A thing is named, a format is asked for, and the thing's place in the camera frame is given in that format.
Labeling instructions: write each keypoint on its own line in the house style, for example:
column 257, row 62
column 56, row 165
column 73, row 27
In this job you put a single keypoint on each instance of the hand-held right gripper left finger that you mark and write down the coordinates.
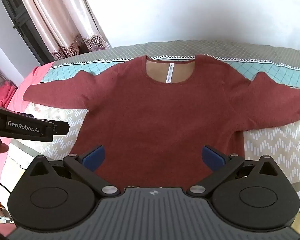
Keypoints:
column 96, row 158

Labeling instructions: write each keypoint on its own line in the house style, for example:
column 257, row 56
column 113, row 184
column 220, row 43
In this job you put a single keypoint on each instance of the dark window frame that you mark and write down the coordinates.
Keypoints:
column 22, row 22

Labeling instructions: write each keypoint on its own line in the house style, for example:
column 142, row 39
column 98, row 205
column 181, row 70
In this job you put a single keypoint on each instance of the pink lace-trimmed curtain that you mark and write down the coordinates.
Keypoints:
column 57, row 17

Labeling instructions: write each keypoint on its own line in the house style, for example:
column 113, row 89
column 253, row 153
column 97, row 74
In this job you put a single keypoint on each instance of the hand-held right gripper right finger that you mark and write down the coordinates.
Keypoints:
column 212, row 158

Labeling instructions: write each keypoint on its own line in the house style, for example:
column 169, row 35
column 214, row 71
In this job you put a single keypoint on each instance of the pink blanket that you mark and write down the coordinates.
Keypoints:
column 37, row 76

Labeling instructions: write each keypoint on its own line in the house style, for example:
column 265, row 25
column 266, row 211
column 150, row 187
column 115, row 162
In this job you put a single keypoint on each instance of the patterned beige bed sheet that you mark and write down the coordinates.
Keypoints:
column 277, row 140

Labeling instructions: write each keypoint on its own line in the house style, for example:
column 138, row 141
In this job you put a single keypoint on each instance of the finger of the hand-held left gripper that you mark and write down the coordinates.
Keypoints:
column 61, row 127

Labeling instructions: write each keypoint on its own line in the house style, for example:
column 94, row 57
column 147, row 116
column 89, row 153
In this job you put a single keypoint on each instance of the red crumpled cloth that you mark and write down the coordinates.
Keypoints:
column 3, row 93

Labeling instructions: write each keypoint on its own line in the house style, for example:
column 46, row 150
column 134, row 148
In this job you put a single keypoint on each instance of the dark red knit sweater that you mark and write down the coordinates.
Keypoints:
column 152, row 117

